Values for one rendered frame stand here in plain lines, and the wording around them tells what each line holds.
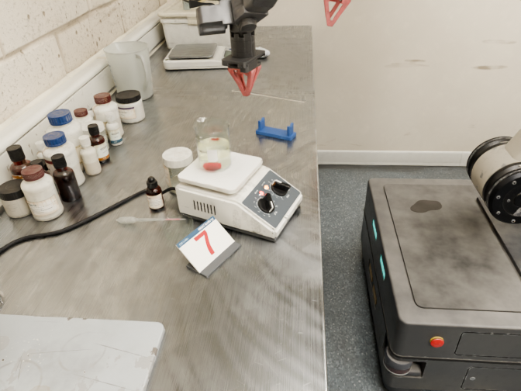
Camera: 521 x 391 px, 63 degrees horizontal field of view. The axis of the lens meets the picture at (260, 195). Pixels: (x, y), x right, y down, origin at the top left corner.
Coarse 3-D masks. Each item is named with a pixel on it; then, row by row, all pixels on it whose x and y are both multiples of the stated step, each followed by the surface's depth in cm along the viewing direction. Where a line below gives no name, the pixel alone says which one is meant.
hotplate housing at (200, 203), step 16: (256, 176) 78; (176, 192) 77; (192, 192) 75; (208, 192) 74; (224, 192) 73; (240, 192) 73; (192, 208) 77; (208, 208) 75; (224, 208) 73; (240, 208) 71; (224, 224) 76; (240, 224) 73; (256, 224) 72; (272, 240) 73
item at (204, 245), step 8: (216, 224) 72; (200, 232) 70; (208, 232) 71; (216, 232) 72; (224, 232) 73; (192, 240) 69; (200, 240) 70; (208, 240) 70; (216, 240) 71; (224, 240) 72; (184, 248) 67; (192, 248) 68; (200, 248) 69; (208, 248) 70; (216, 248) 70; (192, 256) 68; (200, 256) 68; (208, 256) 69; (200, 264) 68
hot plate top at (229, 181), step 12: (240, 156) 80; (252, 156) 80; (192, 168) 77; (228, 168) 77; (240, 168) 76; (252, 168) 76; (180, 180) 75; (192, 180) 74; (204, 180) 74; (216, 180) 73; (228, 180) 73; (240, 180) 73; (228, 192) 71
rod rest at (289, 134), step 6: (258, 120) 105; (258, 126) 106; (264, 126) 108; (288, 126) 102; (258, 132) 106; (264, 132) 106; (270, 132) 106; (276, 132) 105; (282, 132) 105; (288, 132) 103; (294, 132) 105; (282, 138) 104; (288, 138) 103
